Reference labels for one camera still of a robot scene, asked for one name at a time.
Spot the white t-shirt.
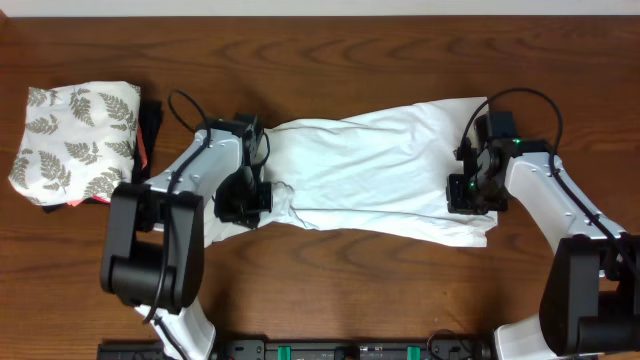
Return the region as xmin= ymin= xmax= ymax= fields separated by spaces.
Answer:
xmin=202 ymin=96 xmax=499 ymax=249

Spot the fern print folded cloth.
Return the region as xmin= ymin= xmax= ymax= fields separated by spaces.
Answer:
xmin=9 ymin=81 xmax=141 ymax=206

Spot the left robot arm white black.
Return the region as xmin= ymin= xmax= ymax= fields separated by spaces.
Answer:
xmin=100 ymin=124 xmax=272 ymax=359

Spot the black folded garment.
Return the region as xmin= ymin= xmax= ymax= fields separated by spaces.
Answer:
xmin=41 ymin=99 xmax=164 ymax=214

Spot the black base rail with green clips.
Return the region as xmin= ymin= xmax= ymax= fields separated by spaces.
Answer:
xmin=95 ymin=335 xmax=497 ymax=360

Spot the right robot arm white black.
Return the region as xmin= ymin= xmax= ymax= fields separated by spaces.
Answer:
xmin=447 ymin=139 xmax=639 ymax=359

